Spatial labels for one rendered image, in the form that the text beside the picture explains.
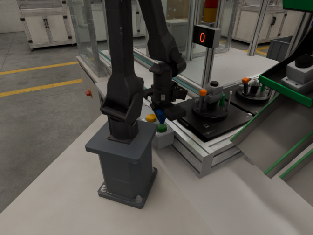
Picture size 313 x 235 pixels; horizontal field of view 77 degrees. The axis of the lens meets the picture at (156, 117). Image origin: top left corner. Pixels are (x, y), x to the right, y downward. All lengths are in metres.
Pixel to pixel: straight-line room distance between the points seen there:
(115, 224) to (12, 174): 1.69
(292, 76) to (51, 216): 0.68
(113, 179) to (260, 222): 0.41
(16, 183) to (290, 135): 1.97
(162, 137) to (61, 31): 5.33
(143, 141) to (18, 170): 1.80
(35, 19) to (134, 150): 5.45
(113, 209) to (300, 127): 0.54
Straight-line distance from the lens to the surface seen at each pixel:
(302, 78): 0.48
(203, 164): 0.65
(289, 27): 6.94
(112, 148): 0.49
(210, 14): 0.89
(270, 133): 0.62
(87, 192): 0.68
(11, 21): 8.66
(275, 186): 0.76
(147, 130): 0.54
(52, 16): 5.80
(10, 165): 2.31
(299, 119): 0.62
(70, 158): 0.80
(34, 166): 2.18
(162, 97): 0.61
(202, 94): 0.72
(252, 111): 0.87
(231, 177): 0.73
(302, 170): 0.60
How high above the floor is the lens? 1.39
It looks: 34 degrees down
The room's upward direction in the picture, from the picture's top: straight up
